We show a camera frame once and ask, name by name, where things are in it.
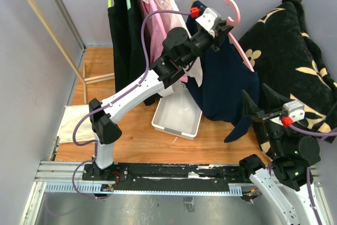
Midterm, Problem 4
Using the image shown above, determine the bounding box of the white perforated plastic basket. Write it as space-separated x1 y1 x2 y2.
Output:
152 81 202 140

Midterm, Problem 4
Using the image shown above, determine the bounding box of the black t shirt far left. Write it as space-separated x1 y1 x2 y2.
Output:
107 0 131 92

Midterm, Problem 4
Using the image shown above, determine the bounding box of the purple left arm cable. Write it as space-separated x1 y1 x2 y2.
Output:
72 9 193 200

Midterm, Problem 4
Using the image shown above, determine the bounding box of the black floral plush blanket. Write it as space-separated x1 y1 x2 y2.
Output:
236 0 337 161

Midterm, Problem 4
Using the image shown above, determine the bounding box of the white t shirt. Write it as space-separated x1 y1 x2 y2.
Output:
154 0 203 87

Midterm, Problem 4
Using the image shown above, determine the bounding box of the pink plastic hanger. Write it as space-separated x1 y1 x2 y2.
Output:
225 0 255 73

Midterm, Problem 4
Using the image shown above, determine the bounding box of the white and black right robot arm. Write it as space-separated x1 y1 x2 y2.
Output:
238 84 324 224

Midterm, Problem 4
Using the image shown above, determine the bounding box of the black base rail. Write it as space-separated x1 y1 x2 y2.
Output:
82 163 251 193

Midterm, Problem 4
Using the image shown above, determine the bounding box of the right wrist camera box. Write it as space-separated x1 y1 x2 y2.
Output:
281 100 305 128

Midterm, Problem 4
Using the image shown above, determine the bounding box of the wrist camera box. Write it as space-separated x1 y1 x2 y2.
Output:
281 100 305 128
190 7 221 32

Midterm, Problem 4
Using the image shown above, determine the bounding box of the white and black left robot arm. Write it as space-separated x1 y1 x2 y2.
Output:
89 19 233 181

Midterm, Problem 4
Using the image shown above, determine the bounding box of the folded cream cloth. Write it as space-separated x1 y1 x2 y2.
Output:
57 104 95 143

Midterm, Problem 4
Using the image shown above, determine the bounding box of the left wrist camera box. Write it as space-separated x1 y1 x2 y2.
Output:
190 7 221 32

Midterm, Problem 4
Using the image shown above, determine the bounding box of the black t shirt with print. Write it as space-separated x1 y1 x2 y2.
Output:
123 0 158 106

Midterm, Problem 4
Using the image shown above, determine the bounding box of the pink t shirt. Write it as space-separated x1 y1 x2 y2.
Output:
135 0 189 83

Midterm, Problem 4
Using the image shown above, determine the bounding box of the navy blue t shirt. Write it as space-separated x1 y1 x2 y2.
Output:
185 0 261 143

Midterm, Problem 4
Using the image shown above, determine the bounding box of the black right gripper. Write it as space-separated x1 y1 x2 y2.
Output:
241 82 294 155

